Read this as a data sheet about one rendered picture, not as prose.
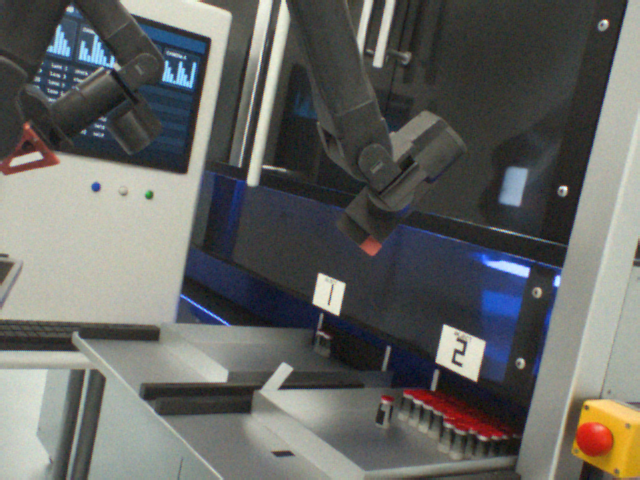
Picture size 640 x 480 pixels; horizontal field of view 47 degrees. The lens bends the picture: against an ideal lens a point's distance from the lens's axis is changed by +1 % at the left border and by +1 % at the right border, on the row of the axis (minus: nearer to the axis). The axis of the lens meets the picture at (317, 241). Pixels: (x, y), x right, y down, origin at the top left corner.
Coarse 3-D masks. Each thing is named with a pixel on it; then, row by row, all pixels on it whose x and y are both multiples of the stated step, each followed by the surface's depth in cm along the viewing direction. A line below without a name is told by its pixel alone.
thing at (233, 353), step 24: (168, 336) 131; (192, 336) 137; (216, 336) 140; (240, 336) 143; (264, 336) 147; (288, 336) 150; (312, 336) 153; (192, 360) 123; (216, 360) 129; (240, 360) 132; (264, 360) 135; (288, 360) 138; (312, 360) 142; (336, 360) 145; (384, 384) 132
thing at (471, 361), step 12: (444, 336) 113; (456, 336) 111; (468, 336) 109; (444, 348) 113; (456, 348) 111; (468, 348) 109; (480, 348) 107; (444, 360) 112; (456, 360) 110; (468, 360) 108; (480, 360) 107; (468, 372) 108
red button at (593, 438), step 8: (584, 424) 89; (592, 424) 88; (600, 424) 89; (584, 432) 89; (592, 432) 88; (600, 432) 87; (608, 432) 88; (576, 440) 90; (584, 440) 88; (592, 440) 88; (600, 440) 87; (608, 440) 87; (584, 448) 88; (592, 448) 88; (600, 448) 87; (608, 448) 88; (592, 456) 88; (600, 456) 88
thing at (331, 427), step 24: (264, 408) 104; (288, 408) 110; (312, 408) 113; (336, 408) 115; (360, 408) 118; (288, 432) 99; (312, 432) 94; (336, 432) 106; (360, 432) 108; (384, 432) 110; (408, 432) 112; (312, 456) 94; (336, 456) 90; (360, 456) 99; (384, 456) 100; (408, 456) 102; (432, 456) 104
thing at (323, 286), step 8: (320, 280) 140; (328, 280) 138; (320, 288) 140; (328, 288) 138; (336, 288) 136; (344, 288) 134; (320, 296) 139; (328, 296) 137; (336, 296) 135; (320, 304) 139; (336, 304) 135; (336, 312) 135
